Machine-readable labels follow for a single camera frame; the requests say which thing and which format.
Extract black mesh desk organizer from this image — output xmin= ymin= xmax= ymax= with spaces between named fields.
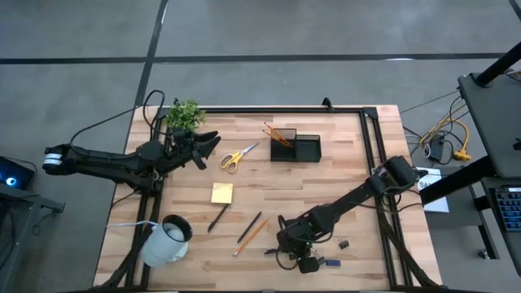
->
xmin=269 ymin=128 xmax=322 ymax=164

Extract black device blue light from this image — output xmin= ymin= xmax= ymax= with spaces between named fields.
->
xmin=0 ymin=155 xmax=37 ymax=191

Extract yellow sticky note pad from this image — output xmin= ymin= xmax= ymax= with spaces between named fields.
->
xmin=210 ymin=181 xmax=234 ymax=205

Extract yellow power cable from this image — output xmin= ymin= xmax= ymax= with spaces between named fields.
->
xmin=420 ymin=106 xmax=473 ymax=162

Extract black metal side stand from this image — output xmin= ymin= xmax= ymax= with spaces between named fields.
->
xmin=0 ymin=182 xmax=67 ymax=293

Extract black pole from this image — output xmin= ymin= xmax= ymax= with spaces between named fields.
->
xmin=474 ymin=40 xmax=521 ymax=89

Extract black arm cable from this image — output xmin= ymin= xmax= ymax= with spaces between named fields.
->
xmin=68 ymin=89 xmax=167 ymax=158

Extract white paper sheet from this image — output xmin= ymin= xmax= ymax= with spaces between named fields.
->
xmin=417 ymin=166 xmax=451 ymax=214

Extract black computer keyboard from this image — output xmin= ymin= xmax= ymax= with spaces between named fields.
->
xmin=493 ymin=186 xmax=521 ymax=234

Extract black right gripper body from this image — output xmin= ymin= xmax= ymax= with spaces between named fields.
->
xmin=276 ymin=217 xmax=326 ymax=253

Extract dark grey desk top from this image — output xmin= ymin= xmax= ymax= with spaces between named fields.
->
xmin=457 ymin=72 xmax=521 ymax=180

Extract green plant white pot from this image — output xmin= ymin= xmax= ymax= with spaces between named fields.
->
xmin=164 ymin=98 xmax=208 ymax=130

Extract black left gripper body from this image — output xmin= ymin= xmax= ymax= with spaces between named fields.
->
xmin=164 ymin=129 xmax=203 ymax=164

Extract yellow handled scissors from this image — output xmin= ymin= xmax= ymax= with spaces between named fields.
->
xmin=218 ymin=142 xmax=261 ymax=174

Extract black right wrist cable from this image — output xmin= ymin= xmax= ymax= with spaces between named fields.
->
xmin=274 ymin=215 xmax=300 ymax=273

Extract white cylinder black rim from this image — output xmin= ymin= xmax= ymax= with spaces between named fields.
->
xmin=140 ymin=214 xmax=194 ymax=269

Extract black power adapter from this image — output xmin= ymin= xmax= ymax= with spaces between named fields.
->
xmin=422 ymin=136 xmax=449 ymax=164

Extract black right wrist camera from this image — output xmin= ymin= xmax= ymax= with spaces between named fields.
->
xmin=298 ymin=256 xmax=322 ymax=275

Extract black aluminium table frame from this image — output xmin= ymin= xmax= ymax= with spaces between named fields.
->
xmin=92 ymin=106 xmax=440 ymax=292

